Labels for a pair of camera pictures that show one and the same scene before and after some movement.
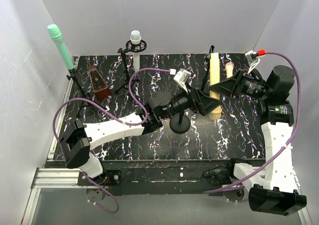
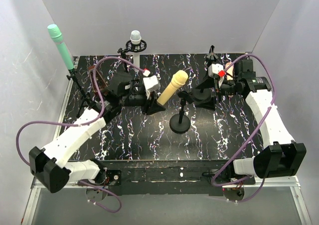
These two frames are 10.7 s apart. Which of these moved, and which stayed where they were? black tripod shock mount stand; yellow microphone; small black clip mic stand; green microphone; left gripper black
Moved: yellow microphone; left gripper black
Stayed: small black clip mic stand; green microphone; black tripod shock mount stand
